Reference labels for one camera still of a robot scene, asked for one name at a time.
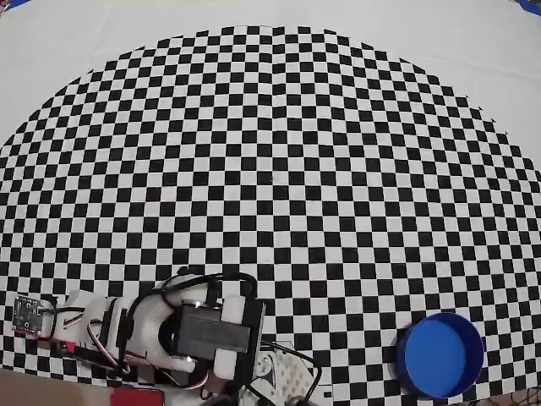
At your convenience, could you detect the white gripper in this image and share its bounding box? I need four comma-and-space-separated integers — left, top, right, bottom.
36, 289, 123, 354

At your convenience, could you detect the blue round box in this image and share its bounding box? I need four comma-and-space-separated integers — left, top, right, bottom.
395, 311, 484, 400

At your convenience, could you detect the light brown board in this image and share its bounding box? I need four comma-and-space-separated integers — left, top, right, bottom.
0, 369, 114, 406

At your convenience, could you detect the red flat object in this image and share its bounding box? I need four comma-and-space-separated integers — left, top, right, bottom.
109, 387, 166, 406

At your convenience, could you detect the checkerboard printed white sheet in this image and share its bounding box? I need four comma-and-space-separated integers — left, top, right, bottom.
0, 0, 541, 406

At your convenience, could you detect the small camera circuit board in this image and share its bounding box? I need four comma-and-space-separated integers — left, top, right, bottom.
11, 294, 46, 338

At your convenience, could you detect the white red black servo wire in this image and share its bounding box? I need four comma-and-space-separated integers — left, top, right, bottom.
52, 304, 212, 390

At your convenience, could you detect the black cable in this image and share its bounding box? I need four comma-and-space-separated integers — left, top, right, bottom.
126, 272, 322, 401

